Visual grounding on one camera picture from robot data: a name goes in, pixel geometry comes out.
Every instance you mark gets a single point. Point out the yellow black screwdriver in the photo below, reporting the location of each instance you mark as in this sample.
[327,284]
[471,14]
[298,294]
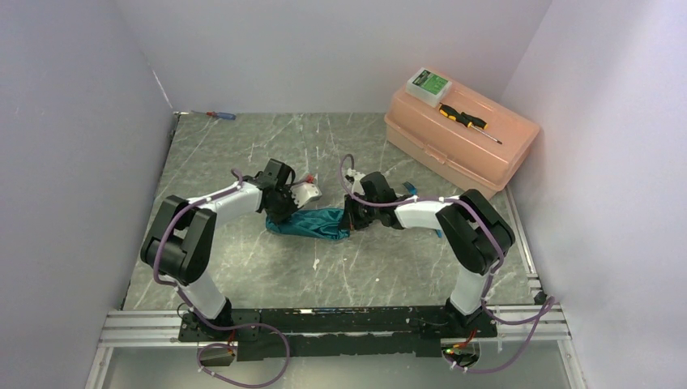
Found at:
[467,120]

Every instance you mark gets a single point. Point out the teal cloth napkin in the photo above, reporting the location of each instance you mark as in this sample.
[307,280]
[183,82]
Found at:
[314,223]

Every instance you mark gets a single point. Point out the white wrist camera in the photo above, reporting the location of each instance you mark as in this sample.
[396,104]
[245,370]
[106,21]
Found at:
[353,177]
[305,191]

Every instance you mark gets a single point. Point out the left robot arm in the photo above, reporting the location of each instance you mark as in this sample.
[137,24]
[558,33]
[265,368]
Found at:
[178,244]

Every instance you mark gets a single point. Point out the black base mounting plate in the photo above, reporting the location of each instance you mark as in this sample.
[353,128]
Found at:
[349,331]

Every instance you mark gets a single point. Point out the blue plastic utensil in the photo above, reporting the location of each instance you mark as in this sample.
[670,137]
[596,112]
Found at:
[411,189]

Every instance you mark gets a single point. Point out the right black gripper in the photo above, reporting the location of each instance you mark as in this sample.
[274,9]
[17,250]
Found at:
[350,220]

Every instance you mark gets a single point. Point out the blue red screwdriver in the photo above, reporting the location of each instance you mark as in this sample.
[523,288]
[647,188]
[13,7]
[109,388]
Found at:
[218,115]

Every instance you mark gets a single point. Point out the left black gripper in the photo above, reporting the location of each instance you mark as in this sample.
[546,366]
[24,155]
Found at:
[283,218]

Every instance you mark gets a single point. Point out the green white small box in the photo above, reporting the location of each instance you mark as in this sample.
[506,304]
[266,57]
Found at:
[428,87]

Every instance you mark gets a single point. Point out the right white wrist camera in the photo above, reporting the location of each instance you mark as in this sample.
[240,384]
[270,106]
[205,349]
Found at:
[353,177]

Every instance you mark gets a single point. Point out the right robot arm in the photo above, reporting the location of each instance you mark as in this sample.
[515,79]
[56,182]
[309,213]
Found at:
[478,235]

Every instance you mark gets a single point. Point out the aluminium frame rail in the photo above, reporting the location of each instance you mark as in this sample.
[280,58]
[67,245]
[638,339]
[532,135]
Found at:
[162,328]

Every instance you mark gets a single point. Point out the pink plastic toolbox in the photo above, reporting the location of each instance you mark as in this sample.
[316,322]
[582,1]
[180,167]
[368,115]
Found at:
[462,156]

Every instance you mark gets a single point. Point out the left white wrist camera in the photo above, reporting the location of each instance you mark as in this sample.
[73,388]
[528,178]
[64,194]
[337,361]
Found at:
[305,191]

